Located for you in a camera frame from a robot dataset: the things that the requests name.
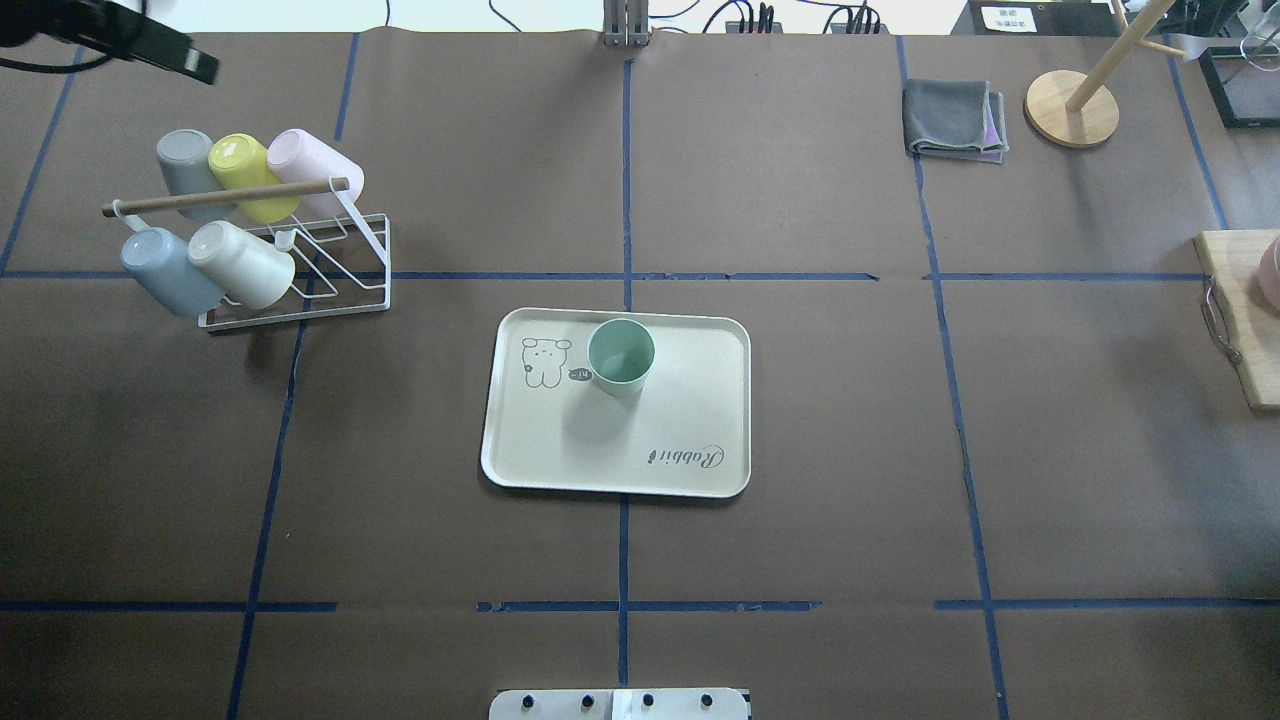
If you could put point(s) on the white wire cup rack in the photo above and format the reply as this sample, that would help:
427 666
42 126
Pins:
341 265

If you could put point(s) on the blue cup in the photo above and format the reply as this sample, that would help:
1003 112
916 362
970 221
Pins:
157 259

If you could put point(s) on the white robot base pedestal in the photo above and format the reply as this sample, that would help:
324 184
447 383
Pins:
623 703

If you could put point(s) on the green cup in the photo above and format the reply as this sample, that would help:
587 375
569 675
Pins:
621 355

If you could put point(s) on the yellow cup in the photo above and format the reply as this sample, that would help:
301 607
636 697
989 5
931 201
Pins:
240 161

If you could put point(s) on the pink ice bowl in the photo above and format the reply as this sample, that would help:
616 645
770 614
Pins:
1268 276

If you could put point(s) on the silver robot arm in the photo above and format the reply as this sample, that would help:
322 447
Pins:
111 29

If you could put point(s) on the cream rabbit serving tray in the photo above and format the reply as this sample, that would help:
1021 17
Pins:
550 424

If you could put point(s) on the grey cup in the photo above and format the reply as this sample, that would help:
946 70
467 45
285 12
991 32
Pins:
183 157

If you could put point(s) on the aluminium frame post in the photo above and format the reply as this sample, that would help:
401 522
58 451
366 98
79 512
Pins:
626 23

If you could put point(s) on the black glass rack tray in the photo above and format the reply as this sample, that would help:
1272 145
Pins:
1243 81

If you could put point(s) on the pink cup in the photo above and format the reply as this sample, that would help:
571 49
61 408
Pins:
297 156

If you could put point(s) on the bamboo cutting board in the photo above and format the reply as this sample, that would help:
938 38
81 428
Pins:
1241 324

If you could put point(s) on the folded grey cloth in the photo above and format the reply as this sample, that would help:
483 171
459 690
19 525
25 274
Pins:
963 120

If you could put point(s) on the wooden mug tree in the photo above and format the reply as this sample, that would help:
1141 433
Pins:
1076 110

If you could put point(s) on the cream cup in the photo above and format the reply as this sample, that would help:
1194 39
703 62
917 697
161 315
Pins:
250 271

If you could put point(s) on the black label box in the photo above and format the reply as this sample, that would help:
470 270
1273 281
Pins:
1042 18

